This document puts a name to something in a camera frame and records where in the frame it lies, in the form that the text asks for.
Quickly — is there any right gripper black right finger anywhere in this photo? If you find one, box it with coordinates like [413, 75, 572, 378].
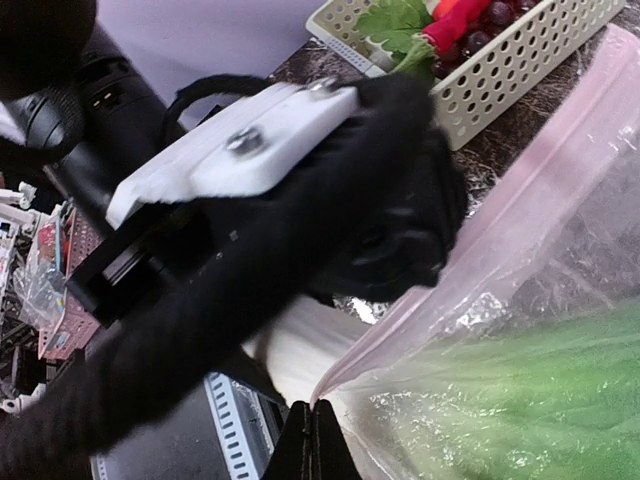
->
[311, 399, 362, 480]

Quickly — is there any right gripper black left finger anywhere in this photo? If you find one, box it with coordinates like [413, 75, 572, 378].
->
[264, 401, 312, 480]

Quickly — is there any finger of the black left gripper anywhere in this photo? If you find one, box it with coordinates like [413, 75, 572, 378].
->
[1, 209, 330, 479]

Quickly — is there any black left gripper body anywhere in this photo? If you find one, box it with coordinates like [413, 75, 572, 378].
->
[66, 74, 467, 326]

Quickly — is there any clear zip top bag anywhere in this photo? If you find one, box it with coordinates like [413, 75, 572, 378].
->
[315, 25, 639, 479]

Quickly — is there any red chili pepper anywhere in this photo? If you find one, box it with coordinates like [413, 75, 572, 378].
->
[423, 0, 491, 53]

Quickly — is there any green leafy vegetable toy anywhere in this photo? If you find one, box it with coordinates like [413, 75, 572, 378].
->
[370, 305, 639, 479]

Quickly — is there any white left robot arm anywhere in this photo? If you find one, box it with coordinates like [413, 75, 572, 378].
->
[1, 1, 468, 479]

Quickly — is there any green perforated plastic basket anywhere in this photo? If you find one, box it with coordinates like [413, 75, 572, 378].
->
[306, 1, 626, 150]

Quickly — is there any pink perforated plastic basket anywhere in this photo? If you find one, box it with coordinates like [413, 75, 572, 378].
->
[38, 209, 102, 361]

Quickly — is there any dark red grapes bunch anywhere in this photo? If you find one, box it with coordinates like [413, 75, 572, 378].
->
[432, 0, 538, 80]

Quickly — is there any white slotted cable duct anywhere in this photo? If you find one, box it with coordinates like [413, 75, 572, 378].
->
[91, 373, 277, 480]

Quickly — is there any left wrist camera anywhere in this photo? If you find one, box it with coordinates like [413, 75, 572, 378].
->
[105, 78, 359, 228]

